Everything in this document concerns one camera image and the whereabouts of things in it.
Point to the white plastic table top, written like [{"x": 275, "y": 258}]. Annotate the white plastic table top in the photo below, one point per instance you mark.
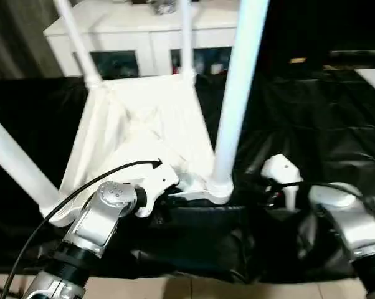
[{"x": 128, "y": 102}]

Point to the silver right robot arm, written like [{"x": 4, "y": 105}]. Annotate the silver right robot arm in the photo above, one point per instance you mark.
[{"x": 355, "y": 224}]

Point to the black mat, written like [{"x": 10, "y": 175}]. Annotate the black mat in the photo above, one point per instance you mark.
[{"x": 315, "y": 124}]

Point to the white mug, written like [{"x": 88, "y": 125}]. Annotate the white mug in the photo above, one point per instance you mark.
[{"x": 215, "y": 68}]

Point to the small yellow tag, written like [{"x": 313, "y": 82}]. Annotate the small yellow tag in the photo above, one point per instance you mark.
[{"x": 298, "y": 60}]

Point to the white long board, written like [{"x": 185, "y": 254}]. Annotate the white long board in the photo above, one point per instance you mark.
[{"x": 374, "y": 78}]

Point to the white low cabinet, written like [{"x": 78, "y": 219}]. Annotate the white low cabinet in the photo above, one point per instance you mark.
[{"x": 128, "y": 34}]

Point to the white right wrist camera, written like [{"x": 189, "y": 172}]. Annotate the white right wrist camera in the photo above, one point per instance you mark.
[{"x": 281, "y": 168}]

